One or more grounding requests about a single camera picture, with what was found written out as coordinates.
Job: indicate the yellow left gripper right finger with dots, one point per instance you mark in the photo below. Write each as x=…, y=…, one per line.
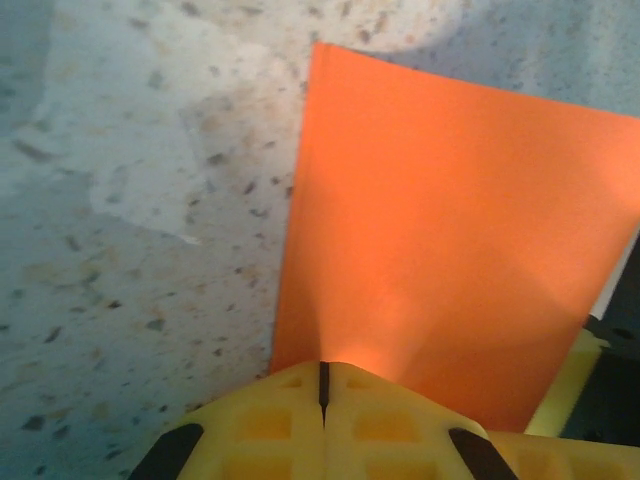
x=400, y=440

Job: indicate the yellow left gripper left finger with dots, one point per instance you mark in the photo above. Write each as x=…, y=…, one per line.
x=250, y=440

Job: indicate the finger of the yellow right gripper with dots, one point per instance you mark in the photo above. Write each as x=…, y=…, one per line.
x=565, y=385
x=560, y=457

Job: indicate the orange paper sheet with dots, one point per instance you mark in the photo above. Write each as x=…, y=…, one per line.
x=440, y=225

